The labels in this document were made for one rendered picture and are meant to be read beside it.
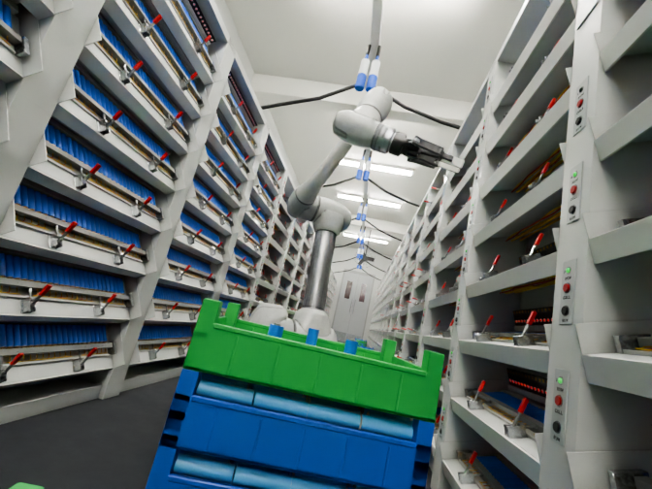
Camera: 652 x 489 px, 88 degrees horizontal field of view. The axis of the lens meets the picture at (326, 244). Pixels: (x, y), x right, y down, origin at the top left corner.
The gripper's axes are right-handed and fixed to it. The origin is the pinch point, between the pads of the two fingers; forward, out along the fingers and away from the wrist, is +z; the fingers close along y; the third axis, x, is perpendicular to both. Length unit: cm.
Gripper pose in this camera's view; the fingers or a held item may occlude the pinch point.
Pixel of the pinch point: (451, 163)
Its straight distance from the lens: 118.1
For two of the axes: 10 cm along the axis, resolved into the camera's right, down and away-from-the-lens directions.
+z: 9.0, 3.9, -1.8
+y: -0.9, -2.3, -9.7
